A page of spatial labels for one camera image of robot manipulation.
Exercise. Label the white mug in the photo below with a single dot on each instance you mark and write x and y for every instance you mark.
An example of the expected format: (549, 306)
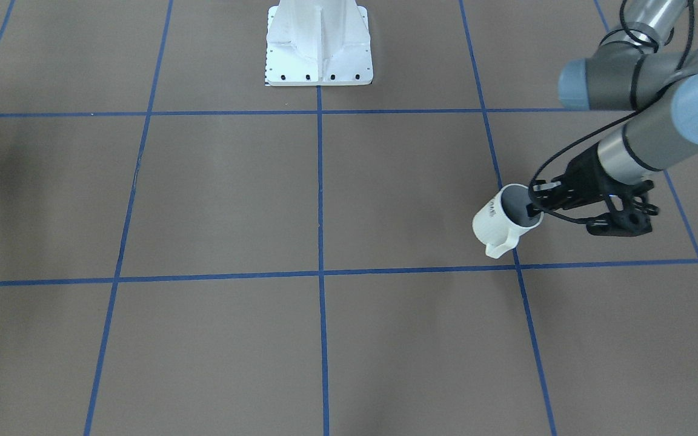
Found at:
(501, 223)

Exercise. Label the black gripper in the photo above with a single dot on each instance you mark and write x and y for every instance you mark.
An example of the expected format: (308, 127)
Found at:
(577, 180)

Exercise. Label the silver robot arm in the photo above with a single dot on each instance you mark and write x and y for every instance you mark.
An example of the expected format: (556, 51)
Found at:
(645, 65)

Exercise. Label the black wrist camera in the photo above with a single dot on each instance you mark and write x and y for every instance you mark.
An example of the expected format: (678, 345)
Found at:
(624, 217)

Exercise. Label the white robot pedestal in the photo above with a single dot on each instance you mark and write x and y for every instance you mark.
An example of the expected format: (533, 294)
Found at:
(318, 43)

